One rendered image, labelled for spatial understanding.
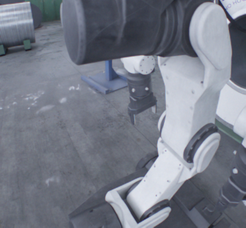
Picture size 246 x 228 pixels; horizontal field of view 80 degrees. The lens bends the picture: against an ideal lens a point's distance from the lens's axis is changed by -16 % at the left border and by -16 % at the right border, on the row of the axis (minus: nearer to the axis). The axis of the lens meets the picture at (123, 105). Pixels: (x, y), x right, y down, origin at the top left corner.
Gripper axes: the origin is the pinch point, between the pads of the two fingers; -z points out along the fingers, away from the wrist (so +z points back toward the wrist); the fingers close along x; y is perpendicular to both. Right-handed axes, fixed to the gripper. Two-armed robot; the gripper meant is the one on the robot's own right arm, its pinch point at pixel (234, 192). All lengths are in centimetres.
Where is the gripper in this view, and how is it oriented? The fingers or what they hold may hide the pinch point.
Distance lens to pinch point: 53.0
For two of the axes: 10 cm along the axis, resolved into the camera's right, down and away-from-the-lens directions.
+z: -1.7, -7.8, -6.0
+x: 8.6, -4.1, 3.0
